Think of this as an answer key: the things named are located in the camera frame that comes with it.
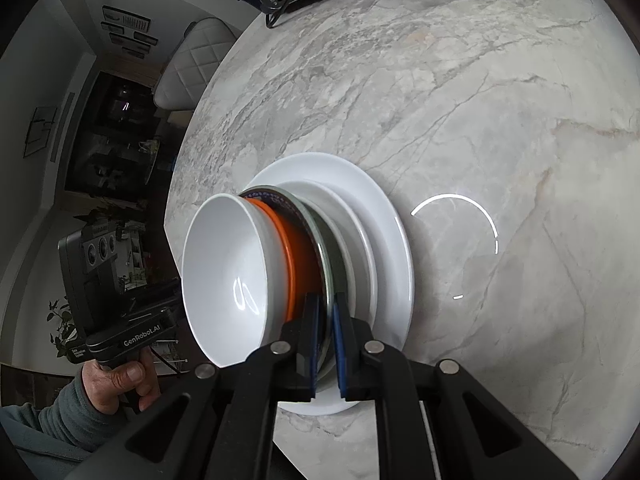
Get line art wall frame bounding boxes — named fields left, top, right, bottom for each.
left=24, top=106, right=58, bottom=158

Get dark cabinet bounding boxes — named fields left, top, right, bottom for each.
left=64, top=71, right=173, bottom=196

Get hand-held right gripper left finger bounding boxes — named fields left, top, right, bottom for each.
left=65, top=292, right=323, bottom=480

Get small white dish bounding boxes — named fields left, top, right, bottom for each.
left=295, top=191, right=358, bottom=376

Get white bowl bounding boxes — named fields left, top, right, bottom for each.
left=181, top=194, right=291, bottom=367

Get black device cable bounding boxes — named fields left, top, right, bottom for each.
left=264, top=0, right=313, bottom=29

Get black wall frames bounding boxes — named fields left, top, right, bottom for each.
left=100, top=5, right=160, bottom=60

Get orange bowl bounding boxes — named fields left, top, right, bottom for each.
left=245, top=197, right=323, bottom=323

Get green bowl blue pattern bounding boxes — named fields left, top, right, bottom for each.
left=239, top=186, right=346, bottom=381

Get green houseplant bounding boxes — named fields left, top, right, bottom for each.
left=46, top=297, right=81, bottom=361

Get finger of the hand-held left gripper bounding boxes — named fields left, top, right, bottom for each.
left=125, top=280, right=184, bottom=322

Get large white plate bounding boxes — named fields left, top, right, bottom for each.
left=245, top=152, right=416, bottom=417

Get medium white plate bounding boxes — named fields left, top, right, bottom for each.
left=277, top=180, right=377, bottom=393

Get person's left hand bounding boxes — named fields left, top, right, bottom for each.
left=80, top=347, right=163, bottom=416

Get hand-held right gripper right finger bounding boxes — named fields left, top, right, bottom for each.
left=332, top=292, right=577, bottom=480

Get white quilted chair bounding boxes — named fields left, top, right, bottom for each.
left=152, top=16, right=238, bottom=111

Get person's left forearm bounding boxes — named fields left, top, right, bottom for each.
left=0, top=372, right=118, bottom=466

